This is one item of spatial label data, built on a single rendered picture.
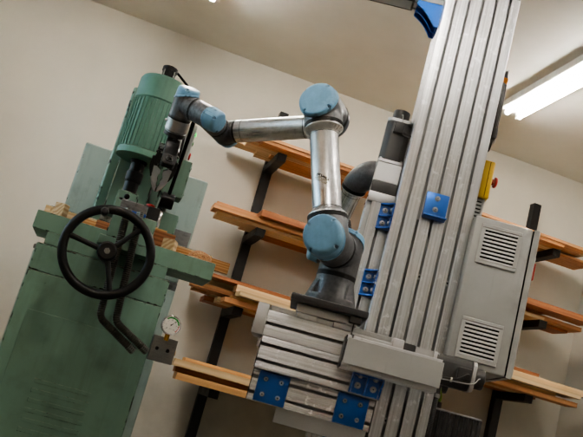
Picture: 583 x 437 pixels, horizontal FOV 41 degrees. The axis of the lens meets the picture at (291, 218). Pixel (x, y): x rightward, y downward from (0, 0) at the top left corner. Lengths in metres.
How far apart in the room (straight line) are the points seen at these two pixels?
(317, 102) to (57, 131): 3.10
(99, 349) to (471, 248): 1.21
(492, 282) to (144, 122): 1.29
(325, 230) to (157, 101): 0.94
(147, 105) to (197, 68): 2.60
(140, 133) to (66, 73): 2.57
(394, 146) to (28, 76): 3.15
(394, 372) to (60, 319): 1.08
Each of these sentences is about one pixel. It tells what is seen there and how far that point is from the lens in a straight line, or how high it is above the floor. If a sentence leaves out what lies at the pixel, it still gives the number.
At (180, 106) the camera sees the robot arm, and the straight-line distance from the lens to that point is 2.53.
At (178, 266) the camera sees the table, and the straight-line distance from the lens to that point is 2.60.
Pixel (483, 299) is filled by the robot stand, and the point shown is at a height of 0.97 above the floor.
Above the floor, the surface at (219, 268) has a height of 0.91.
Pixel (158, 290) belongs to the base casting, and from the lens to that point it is 2.59.
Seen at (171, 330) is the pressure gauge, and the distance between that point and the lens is 2.52.
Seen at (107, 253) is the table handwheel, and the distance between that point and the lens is 2.39.
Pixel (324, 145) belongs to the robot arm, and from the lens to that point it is 2.25.
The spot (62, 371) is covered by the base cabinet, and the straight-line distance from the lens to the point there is 2.57.
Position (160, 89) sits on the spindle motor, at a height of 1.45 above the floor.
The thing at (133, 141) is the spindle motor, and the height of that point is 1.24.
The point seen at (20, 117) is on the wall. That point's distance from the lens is 5.21.
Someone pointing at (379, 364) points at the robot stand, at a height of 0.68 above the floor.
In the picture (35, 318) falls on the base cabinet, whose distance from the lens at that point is 2.57.
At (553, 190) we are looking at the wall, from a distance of 6.15.
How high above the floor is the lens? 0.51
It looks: 13 degrees up
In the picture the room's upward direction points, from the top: 16 degrees clockwise
